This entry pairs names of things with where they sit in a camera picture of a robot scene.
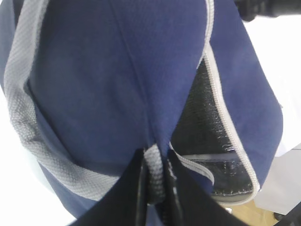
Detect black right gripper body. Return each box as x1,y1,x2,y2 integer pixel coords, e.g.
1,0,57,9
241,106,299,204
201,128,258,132
234,0,301,22

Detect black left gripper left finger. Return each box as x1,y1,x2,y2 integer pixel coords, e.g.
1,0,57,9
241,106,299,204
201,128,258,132
72,149,147,226

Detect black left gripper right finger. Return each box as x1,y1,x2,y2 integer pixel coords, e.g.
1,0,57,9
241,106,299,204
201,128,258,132
164,150,242,226

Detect navy lunch bag grey handles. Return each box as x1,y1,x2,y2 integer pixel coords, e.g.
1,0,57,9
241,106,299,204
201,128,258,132
0,0,283,226

